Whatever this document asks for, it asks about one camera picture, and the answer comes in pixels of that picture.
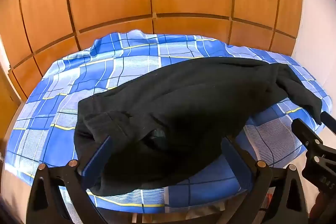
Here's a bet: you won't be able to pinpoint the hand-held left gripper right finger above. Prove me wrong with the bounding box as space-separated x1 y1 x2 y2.
218 137 309 224

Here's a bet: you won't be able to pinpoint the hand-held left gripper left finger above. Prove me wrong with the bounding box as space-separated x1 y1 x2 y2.
26 135 114 224

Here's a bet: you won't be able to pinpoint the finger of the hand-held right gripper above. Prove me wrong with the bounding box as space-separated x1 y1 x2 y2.
292 118 324 153
321 111 336 134

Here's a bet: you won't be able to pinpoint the black pants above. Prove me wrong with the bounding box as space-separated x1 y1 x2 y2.
73 57 323 197

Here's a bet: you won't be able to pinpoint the blue checked bed sheet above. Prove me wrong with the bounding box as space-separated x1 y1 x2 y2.
4 30 332 215

